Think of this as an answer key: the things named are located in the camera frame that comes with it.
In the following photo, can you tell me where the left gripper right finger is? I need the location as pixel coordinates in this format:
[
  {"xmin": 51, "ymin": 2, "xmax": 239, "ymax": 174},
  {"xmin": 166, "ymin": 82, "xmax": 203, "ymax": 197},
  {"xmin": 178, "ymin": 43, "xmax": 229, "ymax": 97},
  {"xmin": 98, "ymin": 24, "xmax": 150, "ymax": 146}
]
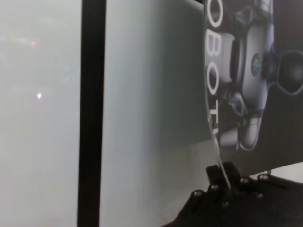
[{"xmin": 223, "ymin": 162, "xmax": 247, "ymax": 197}]

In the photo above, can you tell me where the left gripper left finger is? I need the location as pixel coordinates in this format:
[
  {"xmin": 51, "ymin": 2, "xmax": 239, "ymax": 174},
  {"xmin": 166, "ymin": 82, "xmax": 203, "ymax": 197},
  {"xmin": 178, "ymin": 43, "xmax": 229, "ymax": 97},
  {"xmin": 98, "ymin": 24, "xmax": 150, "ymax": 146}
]
[{"xmin": 206, "ymin": 165, "xmax": 230, "ymax": 204}]

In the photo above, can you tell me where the black robot print poster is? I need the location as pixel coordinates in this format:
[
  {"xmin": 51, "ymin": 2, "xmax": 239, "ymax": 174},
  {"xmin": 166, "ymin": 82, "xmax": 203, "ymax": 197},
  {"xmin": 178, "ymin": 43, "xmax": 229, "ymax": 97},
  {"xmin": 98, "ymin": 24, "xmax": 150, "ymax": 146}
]
[{"xmin": 202, "ymin": 0, "xmax": 303, "ymax": 190}]

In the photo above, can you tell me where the black tape frame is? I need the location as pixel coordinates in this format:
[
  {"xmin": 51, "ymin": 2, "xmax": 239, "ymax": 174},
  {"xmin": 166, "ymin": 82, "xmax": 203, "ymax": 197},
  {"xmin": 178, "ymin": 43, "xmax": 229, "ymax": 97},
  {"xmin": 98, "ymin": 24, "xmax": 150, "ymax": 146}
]
[{"xmin": 76, "ymin": 0, "xmax": 205, "ymax": 227}]

